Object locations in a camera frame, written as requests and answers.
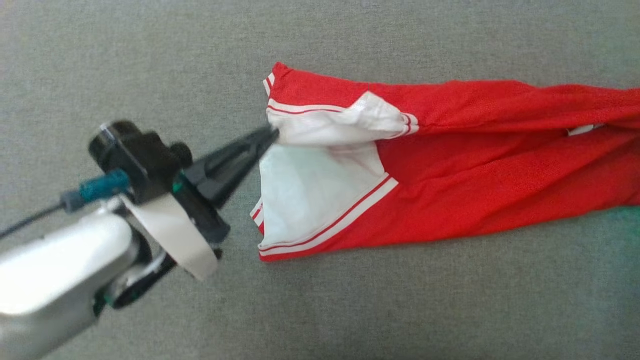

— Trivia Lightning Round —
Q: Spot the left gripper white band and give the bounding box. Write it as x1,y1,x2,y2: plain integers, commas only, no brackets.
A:
106,125,280,309

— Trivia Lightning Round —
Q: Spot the red white printed jersey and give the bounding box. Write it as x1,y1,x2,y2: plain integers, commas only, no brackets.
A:
249,61,640,262

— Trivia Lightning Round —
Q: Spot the left blue-plug black cable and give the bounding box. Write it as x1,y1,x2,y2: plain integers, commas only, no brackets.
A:
0,169,132,240

